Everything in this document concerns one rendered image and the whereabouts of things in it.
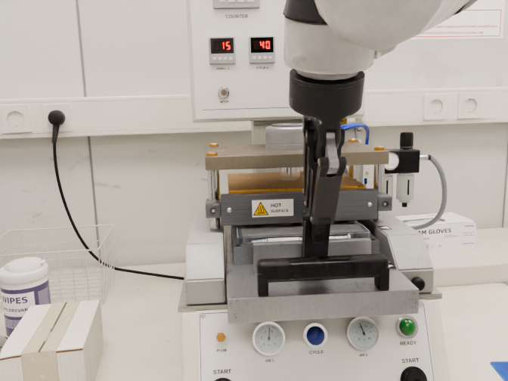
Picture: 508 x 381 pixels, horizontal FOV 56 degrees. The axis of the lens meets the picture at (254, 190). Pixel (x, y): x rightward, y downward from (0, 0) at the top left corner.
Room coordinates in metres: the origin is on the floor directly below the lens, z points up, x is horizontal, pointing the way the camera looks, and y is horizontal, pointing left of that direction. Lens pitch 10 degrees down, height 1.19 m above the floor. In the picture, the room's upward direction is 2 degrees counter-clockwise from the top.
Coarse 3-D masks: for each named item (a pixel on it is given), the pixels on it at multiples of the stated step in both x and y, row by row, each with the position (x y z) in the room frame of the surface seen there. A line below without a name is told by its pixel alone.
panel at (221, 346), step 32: (224, 320) 0.57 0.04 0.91; (320, 320) 0.58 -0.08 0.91; (384, 320) 0.58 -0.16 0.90; (416, 320) 0.58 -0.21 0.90; (224, 352) 0.56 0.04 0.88; (256, 352) 0.56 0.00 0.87; (288, 352) 0.56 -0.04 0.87; (320, 352) 0.56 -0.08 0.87; (352, 352) 0.56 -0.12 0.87; (384, 352) 0.56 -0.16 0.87; (416, 352) 0.57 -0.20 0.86
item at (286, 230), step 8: (336, 224) 0.69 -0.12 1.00; (344, 224) 0.69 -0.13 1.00; (352, 224) 0.69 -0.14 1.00; (360, 224) 0.69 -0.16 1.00; (240, 232) 0.66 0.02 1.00; (248, 232) 0.66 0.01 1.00; (256, 232) 0.66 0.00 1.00; (264, 232) 0.66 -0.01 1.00; (272, 232) 0.66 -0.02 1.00; (280, 232) 0.65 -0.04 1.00; (288, 232) 0.65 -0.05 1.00; (296, 232) 0.65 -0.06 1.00; (336, 232) 0.65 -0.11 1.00; (344, 232) 0.65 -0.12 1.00; (352, 232) 0.64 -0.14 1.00; (360, 232) 0.64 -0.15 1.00
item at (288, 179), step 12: (288, 168) 0.77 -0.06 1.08; (300, 168) 0.78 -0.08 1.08; (228, 180) 0.79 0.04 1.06; (240, 180) 0.79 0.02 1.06; (252, 180) 0.78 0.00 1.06; (264, 180) 0.78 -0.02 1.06; (276, 180) 0.78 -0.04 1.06; (288, 180) 0.77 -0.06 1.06; (300, 180) 0.77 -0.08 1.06; (348, 180) 0.76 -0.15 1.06; (228, 192) 0.74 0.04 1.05; (240, 192) 0.69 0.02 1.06; (252, 192) 0.70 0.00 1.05
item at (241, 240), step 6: (330, 234) 0.64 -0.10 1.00; (336, 234) 0.64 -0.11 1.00; (342, 234) 0.64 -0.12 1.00; (348, 234) 0.64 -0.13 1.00; (354, 234) 0.64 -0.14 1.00; (360, 234) 0.64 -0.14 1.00; (366, 234) 0.64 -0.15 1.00; (240, 240) 0.63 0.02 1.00; (246, 240) 0.63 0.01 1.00; (252, 240) 0.63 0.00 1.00; (258, 240) 0.63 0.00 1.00; (264, 240) 0.63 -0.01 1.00; (270, 240) 0.63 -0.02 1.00; (276, 240) 0.63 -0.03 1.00; (282, 240) 0.64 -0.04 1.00; (288, 240) 0.64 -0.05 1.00; (294, 240) 0.64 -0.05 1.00; (300, 240) 0.64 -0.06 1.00
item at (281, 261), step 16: (320, 256) 0.53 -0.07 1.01; (336, 256) 0.52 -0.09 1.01; (352, 256) 0.52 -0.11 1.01; (368, 256) 0.52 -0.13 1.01; (384, 256) 0.52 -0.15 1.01; (272, 272) 0.51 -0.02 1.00; (288, 272) 0.51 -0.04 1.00; (304, 272) 0.51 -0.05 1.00; (320, 272) 0.51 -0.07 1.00; (336, 272) 0.51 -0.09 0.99; (352, 272) 0.51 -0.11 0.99; (368, 272) 0.52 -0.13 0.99; (384, 272) 0.52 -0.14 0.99; (384, 288) 0.52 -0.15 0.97
